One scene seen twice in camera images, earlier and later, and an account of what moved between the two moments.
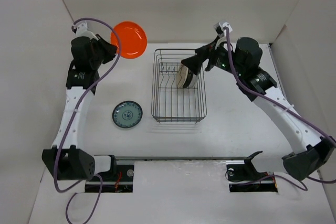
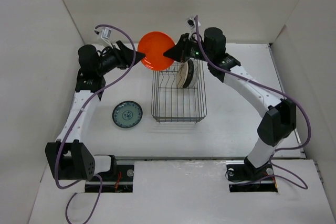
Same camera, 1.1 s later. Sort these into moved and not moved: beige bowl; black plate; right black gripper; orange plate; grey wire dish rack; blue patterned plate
Moved: orange plate; right black gripper
Not moved: grey wire dish rack; blue patterned plate; black plate; beige bowl
